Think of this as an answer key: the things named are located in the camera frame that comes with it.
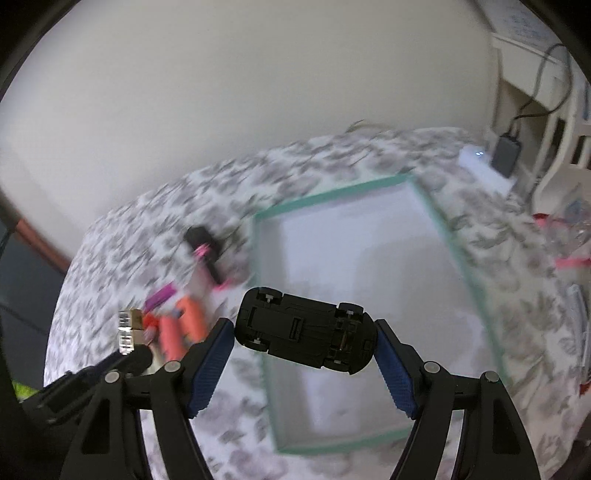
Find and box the orange blue toy knife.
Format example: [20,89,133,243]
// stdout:
[142,296,208,362]

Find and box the purple lighter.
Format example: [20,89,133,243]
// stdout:
[143,283,177,313]

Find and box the pink watch band toy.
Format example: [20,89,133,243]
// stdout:
[193,243,230,290]

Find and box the black wall charger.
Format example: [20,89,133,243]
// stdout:
[183,225,223,258]

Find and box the black toy car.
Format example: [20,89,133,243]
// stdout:
[235,287,378,375]

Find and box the floral grey white blanket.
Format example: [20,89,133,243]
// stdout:
[43,126,588,480]

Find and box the teal rimmed white box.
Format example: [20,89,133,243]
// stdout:
[252,175,504,455]

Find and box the clear bag of toys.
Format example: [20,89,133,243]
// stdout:
[533,183,590,278]

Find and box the white power strip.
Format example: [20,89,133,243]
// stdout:
[458,145,517,197]

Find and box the dark grey power adapter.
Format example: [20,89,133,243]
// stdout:
[491,133,522,178]

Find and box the white shelf unit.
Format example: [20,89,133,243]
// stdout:
[484,33,590,213]

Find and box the black power cable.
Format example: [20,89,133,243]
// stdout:
[510,43,574,137]

